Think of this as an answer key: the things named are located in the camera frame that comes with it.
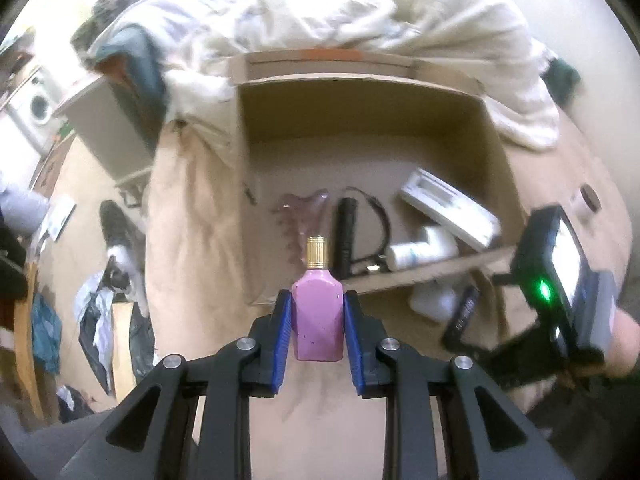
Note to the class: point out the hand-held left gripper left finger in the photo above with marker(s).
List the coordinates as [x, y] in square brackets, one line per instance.
[282, 342]

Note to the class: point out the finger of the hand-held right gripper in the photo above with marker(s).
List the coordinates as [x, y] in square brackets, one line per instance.
[505, 365]

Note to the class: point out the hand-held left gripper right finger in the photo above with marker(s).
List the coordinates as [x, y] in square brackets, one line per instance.
[354, 347]

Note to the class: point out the pink perfume bottle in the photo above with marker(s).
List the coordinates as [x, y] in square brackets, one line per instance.
[317, 320]

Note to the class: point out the long white box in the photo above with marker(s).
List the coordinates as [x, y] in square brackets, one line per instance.
[450, 210]

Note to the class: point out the small white bottle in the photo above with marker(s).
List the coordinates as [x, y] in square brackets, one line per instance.
[425, 250]

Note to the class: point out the cardboard box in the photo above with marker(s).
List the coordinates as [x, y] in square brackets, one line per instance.
[375, 160]

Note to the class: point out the person's right hand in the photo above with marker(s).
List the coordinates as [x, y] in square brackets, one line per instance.
[625, 342]

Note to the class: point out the tape roll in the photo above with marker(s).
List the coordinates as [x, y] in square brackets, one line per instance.
[586, 202]

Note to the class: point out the plain white bottle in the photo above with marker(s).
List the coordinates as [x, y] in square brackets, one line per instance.
[435, 300]

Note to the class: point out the crumpled plastic bag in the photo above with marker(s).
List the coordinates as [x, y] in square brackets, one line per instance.
[97, 325]

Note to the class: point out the black and white shoe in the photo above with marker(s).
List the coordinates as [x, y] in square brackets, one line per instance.
[120, 240]

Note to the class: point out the dark green cloth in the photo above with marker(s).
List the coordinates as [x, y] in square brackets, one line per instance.
[562, 80]

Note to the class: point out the blue cloth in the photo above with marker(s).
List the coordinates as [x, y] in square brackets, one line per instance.
[46, 335]

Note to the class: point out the wooden chair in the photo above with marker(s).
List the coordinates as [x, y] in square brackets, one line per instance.
[30, 360]

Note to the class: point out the paper sheet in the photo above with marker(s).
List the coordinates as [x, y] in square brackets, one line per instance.
[57, 217]

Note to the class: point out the grey flat board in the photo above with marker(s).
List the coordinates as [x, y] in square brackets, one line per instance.
[107, 130]

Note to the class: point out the teal cloth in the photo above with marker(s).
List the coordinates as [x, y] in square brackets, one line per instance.
[137, 65]

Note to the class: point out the white duvet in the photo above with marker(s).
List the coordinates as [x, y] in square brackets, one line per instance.
[375, 15]

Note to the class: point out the white washing machine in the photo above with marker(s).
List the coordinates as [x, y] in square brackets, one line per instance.
[35, 105]

